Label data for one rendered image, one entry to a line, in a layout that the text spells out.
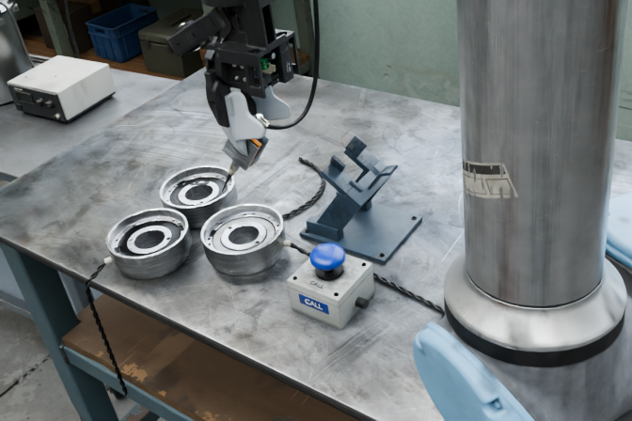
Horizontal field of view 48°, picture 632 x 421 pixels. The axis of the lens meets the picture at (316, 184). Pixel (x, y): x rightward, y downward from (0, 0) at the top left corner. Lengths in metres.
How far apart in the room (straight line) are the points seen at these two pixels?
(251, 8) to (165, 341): 0.62
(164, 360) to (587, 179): 0.88
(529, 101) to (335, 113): 0.86
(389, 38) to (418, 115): 1.50
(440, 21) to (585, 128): 2.16
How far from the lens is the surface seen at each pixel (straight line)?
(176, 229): 0.95
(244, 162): 0.92
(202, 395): 1.12
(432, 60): 2.62
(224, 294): 0.88
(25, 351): 2.17
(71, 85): 1.65
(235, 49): 0.81
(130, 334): 1.25
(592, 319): 0.47
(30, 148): 1.61
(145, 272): 0.92
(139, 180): 1.14
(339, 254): 0.79
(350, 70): 2.84
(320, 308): 0.80
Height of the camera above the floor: 1.37
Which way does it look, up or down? 33 degrees down
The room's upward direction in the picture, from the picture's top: 8 degrees counter-clockwise
